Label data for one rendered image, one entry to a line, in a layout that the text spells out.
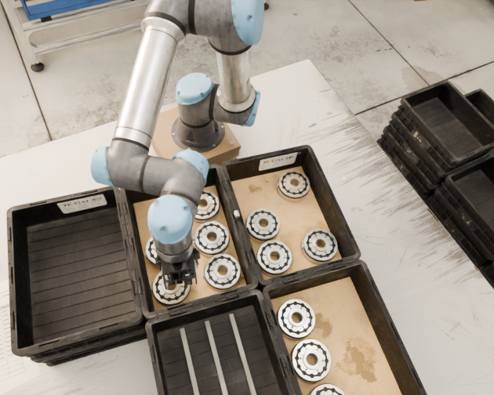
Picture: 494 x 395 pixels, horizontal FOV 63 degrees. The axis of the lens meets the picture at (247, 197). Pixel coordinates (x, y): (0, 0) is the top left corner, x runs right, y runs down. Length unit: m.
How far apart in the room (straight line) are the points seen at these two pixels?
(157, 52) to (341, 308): 0.82
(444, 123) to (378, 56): 1.13
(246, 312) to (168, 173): 0.53
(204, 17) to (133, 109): 0.25
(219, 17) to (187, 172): 0.34
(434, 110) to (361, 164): 0.74
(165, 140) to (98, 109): 1.26
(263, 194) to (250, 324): 0.41
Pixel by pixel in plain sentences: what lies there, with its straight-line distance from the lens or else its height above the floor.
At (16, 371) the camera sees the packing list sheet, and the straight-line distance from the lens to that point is 1.36.
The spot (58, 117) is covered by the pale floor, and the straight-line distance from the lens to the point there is 2.70.
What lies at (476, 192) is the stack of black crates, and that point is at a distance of 2.21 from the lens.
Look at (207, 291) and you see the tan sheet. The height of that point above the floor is 0.83.
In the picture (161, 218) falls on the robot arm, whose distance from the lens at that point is 0.70.
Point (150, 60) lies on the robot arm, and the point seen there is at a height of 1.36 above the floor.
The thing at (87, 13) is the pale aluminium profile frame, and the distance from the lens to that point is 2.84.
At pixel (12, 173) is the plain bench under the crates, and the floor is 0.70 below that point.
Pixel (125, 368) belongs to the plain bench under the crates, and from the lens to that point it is 1.28.
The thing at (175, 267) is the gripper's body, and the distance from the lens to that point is 0.84.
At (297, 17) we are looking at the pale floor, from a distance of 3.34.
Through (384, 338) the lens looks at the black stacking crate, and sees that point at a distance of 1.19.
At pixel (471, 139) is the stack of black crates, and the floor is 0.49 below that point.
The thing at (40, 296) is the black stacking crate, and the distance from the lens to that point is 1.25.
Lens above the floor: 1.95
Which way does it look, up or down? 60 degrees down
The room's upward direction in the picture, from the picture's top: 9 degrees clockwise
